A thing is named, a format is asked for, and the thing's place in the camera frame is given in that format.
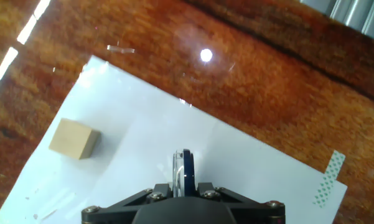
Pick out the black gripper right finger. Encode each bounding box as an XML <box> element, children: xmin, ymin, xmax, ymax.
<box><xmin>197</xmin><ymin>182</ymin><xmax>286</xmax><ymax>224</ymax></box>

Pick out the clear tape piece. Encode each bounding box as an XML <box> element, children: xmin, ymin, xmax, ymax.
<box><xmin>106</xmin><ymin>45</ymin><xmax>136</xmax><ymax>54</ymax></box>

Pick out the white paper sheet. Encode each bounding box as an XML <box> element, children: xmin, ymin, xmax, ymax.
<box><xmin>0</xmin><ymin>55</ymin><xmax>348</xmax><ymax>224</ymax></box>

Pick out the wooden cube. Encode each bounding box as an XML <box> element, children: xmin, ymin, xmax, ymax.
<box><xmin>48</xmin><ymin>118</ymin><xmax>101</xmax><ymax>161</ymax></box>

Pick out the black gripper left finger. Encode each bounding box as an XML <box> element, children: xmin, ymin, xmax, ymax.
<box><xmin>82</xmin><ymin>182</ymin><xmax>172</xmax><ymax>224</ymax></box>

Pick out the green patterned tape strip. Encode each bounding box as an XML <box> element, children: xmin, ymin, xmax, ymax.
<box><xmin>312</xmin><ymin>150</ymin><xmax>347</xmax><ymax>209</ymax></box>

